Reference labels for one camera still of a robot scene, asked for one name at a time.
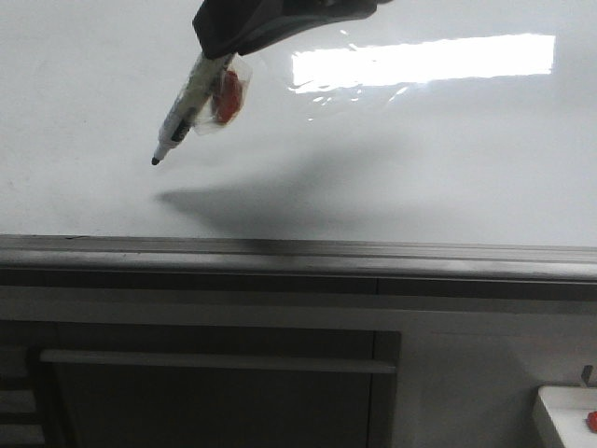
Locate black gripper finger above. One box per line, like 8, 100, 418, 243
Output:
192, 0, 380, 59

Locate white whiteboard marker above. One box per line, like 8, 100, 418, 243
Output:
151, 53, 234, 166

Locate red magnet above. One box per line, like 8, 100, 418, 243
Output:
193, 56, 253, 135

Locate white whiteboard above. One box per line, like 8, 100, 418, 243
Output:
1, 1, 596, 246

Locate white box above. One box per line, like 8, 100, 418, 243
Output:
533, 385, 596, 448

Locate small red object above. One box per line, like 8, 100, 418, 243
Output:
586, 411, 597, 433

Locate grey whiteboard tray rail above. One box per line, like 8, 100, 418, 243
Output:
1, 234, 596, 282

